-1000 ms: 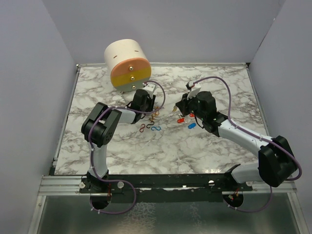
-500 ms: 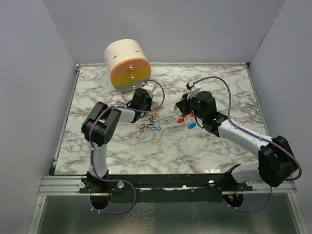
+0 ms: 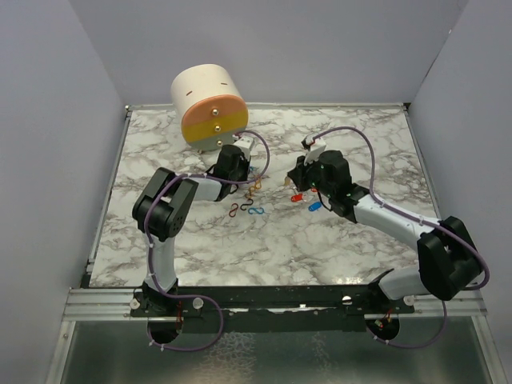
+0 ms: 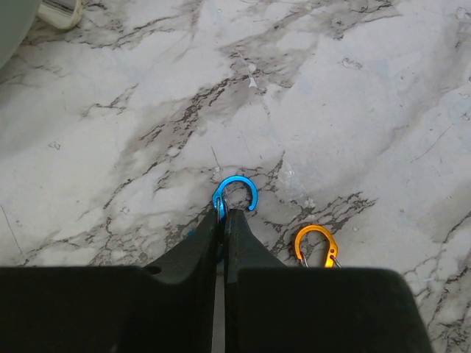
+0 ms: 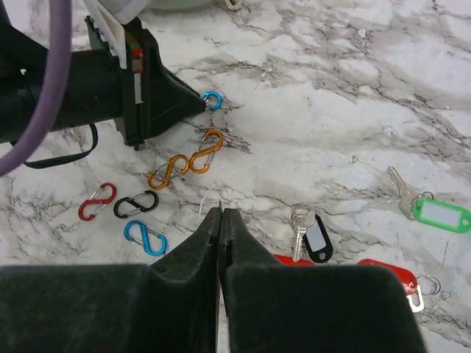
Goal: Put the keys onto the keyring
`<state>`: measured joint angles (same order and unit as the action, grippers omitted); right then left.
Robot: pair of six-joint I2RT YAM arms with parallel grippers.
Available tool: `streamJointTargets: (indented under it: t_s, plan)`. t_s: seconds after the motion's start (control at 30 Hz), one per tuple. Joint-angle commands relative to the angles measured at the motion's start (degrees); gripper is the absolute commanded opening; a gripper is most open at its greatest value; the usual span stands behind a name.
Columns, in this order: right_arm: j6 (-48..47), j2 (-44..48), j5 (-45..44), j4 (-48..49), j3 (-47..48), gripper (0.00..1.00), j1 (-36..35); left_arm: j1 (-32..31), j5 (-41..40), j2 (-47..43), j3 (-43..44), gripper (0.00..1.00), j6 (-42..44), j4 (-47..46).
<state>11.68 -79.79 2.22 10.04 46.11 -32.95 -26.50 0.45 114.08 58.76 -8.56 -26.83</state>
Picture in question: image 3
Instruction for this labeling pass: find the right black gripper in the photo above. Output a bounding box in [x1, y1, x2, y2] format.
[288, 152, 334, 198]

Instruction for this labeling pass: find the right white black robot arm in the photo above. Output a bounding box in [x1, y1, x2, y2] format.
[287, 150, 484, 313]

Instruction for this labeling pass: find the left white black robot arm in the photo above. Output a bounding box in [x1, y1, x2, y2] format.
[132, 144, 250, 316]

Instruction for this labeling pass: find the red key tag left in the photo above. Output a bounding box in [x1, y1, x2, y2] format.
[290, 194, 303, 202]

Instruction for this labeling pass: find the orange S carabiner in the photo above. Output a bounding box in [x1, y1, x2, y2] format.
[246, 178, 262, 198]

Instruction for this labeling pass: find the blue key tag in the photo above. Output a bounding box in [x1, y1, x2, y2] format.
[308, 202, 322, 212]

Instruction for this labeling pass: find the black S carabiner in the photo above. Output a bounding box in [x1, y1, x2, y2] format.
[240, 198, 254, 211]

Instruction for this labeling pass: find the red S carabiner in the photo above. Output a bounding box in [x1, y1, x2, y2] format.
[228, 203, 239, 218]

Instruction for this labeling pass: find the round three-drawer storage box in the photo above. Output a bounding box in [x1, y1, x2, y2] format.
[170, 64, 249, 151]

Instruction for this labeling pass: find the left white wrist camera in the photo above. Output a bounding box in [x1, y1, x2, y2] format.
[234, 136, 255, 161]

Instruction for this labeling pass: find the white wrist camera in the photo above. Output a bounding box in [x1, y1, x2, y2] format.
[234, 136, 255, 161]
[302, 135, 326, 166]

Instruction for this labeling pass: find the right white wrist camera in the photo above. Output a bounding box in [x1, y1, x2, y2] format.
[302, 135, 326, 166]

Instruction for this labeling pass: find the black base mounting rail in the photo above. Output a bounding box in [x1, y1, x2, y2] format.
[130, 285, 414, 334]

